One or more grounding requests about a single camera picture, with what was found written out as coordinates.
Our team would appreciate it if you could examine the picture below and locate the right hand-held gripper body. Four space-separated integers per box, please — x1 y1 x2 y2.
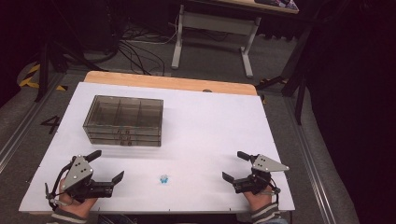
233 154 290 196

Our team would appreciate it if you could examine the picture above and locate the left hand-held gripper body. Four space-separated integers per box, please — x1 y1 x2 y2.
60 154 116 203

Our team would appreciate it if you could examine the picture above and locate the transparent grey drawer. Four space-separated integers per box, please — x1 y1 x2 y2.
89 138 163 147

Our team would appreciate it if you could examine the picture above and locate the transparent grey drawer box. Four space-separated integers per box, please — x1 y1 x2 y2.
82 94 164 147

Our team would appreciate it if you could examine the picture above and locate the person's left hand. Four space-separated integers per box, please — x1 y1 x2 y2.
58 178 98 218

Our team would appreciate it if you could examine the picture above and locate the person's right hand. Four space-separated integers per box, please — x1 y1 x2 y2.
243 185 275 213

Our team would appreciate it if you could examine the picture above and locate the white table board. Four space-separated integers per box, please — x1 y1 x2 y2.
18 81 296 215

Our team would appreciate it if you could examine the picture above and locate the black metal stand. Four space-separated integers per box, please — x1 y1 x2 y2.
34 40 107 104
256 24 313 126

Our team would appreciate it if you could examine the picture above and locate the wooden table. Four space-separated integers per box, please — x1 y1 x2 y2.
83 70 258 96

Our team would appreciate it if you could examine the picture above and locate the yellow black floor tape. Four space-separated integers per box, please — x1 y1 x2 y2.
18 63 68 92

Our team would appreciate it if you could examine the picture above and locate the white-framed wooden desk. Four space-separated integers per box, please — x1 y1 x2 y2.
170 0 300 78

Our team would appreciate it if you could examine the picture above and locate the left hand-held gripper cable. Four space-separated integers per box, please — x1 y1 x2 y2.
44 162 75 210

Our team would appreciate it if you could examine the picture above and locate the hand-held gripper cable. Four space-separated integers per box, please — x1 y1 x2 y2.
44 162 75 210
264 180 282 206

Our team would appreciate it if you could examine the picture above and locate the right hand-held gripper cable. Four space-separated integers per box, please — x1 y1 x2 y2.
264 180 282 206

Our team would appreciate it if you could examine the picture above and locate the metal floor rail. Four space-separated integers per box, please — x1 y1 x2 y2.
284 96 338 224
0 74 64 174

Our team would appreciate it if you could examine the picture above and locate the bundle of floor cables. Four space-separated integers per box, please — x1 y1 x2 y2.
117 21 182 77

